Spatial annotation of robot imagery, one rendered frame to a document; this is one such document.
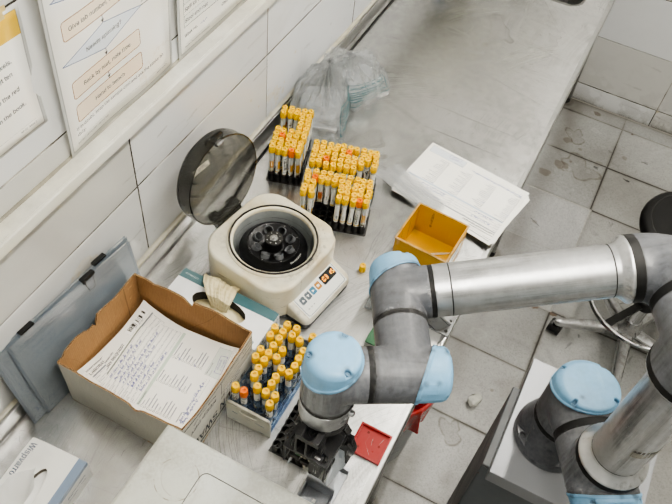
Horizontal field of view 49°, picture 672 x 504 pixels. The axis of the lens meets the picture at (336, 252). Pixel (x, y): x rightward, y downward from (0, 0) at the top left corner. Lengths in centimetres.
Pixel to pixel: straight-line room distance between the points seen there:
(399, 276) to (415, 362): 13
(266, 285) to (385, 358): 66
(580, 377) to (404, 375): 52
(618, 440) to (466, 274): 37
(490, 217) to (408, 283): 92
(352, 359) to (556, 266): 31
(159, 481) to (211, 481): 8
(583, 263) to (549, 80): 143
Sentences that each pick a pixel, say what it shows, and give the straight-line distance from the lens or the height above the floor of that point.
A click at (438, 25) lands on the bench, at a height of 87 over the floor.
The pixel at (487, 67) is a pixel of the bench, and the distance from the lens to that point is 240.
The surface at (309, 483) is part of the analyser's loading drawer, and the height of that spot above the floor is 93.
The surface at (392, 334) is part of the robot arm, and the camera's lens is 97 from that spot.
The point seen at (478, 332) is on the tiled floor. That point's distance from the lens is 279.
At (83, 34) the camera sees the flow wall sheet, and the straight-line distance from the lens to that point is 124.
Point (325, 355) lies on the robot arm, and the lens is 92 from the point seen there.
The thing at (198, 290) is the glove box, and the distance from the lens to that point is 162.
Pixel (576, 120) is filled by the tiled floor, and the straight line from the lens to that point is 376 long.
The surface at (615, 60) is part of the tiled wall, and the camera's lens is 374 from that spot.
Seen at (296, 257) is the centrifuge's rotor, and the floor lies 98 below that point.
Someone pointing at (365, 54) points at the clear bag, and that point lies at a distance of 214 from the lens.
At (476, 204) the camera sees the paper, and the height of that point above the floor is 89.
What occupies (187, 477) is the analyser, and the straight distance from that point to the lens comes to 118.
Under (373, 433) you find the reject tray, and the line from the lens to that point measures 154.
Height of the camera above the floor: 226
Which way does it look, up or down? 51 degrees down
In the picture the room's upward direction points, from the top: 8 degrees clockwise
